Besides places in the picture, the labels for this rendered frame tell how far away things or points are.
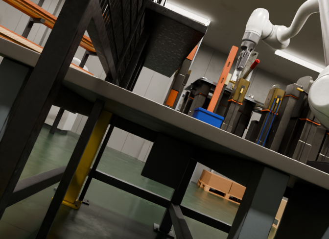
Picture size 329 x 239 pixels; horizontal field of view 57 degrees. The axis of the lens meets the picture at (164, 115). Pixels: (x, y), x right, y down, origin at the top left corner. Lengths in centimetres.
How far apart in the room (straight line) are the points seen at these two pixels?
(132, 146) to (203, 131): 682
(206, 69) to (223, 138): 711
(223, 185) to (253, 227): 598
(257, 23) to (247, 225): 121
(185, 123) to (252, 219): 32
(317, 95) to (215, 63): 708
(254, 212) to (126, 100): 46
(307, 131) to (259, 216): 73
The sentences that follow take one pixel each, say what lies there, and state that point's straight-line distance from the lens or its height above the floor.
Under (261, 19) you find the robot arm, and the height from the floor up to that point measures 145.
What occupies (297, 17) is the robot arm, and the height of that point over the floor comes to 143.
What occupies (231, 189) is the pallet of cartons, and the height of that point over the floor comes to 24.
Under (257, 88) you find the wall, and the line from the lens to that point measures 815.
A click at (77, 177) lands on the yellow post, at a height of 18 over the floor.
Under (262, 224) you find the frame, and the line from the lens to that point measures 92.
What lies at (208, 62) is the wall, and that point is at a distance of 795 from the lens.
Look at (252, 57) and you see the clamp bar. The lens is 164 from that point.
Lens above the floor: 61
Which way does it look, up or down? 5 degrees up
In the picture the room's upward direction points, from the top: 23 degrees clockwise
